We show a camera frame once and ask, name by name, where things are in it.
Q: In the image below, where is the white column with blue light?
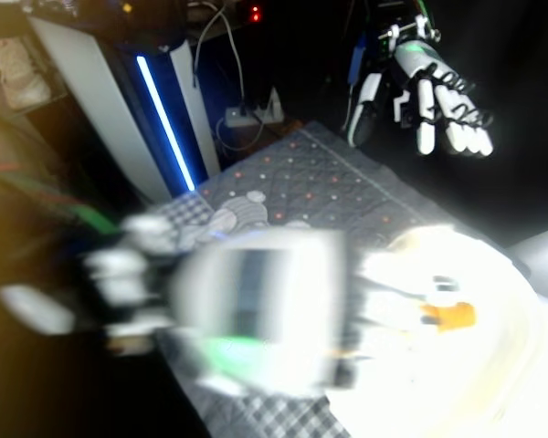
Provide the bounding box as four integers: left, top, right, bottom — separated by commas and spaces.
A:
26, 16, 224, 203

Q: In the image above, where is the black device with red lights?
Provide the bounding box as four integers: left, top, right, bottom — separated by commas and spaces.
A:
235, 0, 278, 25

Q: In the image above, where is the white cable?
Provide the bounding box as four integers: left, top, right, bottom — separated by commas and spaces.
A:
192, 3, 247, 107

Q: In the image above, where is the pale pink cloth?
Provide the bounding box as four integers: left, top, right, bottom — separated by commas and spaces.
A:
0, 36, 52, 110

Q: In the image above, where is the white power strip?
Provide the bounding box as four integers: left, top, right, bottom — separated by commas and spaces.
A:
222, 105, 285, 128

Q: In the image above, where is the orange small object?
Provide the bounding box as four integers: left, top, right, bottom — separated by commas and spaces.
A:
418, 300, 479, 333

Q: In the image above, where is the white round plate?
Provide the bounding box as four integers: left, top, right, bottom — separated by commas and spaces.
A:
326, 225, 548, 438

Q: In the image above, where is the grey quilt with printed bear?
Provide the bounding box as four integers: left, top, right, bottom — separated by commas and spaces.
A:
153, 120, 531, 438

